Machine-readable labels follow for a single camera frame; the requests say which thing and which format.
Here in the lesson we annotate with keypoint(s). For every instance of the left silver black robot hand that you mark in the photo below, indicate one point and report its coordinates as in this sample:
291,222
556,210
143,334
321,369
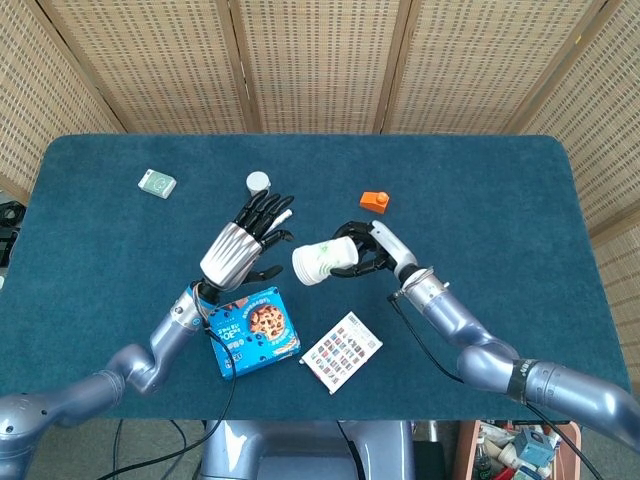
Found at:
230,255

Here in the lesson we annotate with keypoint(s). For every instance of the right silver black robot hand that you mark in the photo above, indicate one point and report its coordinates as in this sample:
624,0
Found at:
395,247

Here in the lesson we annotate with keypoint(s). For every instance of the leaf print white paper cup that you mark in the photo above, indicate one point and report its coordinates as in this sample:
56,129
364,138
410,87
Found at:
332,257

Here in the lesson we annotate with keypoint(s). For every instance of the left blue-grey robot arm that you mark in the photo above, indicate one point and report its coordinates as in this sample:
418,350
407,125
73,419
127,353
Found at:
165,340

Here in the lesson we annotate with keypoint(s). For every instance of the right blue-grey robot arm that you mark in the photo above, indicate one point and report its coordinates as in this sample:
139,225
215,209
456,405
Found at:
450,315

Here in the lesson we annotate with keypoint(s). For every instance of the orange plastic toy block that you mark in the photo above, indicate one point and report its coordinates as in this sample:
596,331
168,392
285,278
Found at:
372,201

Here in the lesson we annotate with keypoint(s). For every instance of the black white marker pen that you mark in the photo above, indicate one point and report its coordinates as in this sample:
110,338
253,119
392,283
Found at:
286,216

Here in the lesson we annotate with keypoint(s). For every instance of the blue cookie box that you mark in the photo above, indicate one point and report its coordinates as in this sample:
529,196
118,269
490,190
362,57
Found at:
260,325

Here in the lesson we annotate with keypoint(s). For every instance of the small white lidded jar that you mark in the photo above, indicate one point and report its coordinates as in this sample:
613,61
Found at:
257,181

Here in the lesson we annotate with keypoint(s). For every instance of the blue table cloth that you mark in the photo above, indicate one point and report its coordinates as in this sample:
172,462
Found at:
475,200

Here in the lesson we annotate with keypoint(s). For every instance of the white green tissue pack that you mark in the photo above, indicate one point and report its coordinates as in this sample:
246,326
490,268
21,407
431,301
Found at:
157,183

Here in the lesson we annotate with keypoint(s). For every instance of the white box with picture grid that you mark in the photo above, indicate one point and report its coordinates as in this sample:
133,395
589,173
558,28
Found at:
345,350

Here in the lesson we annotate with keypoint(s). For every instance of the wicker folding screen panel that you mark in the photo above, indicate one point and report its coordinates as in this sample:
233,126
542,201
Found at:
625,300
600,125
40,100
160,65
320,65
475,65

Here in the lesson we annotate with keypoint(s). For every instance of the blue-grey robot torso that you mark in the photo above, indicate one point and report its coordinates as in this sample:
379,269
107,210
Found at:
300,450

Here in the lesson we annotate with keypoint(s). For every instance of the pink storage crate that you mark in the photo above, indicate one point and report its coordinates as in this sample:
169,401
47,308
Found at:
467,450

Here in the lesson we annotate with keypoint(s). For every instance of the black equipment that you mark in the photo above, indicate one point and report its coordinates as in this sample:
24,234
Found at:
9,215

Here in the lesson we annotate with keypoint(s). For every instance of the teal small carton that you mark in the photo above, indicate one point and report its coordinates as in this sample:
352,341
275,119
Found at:
535,445

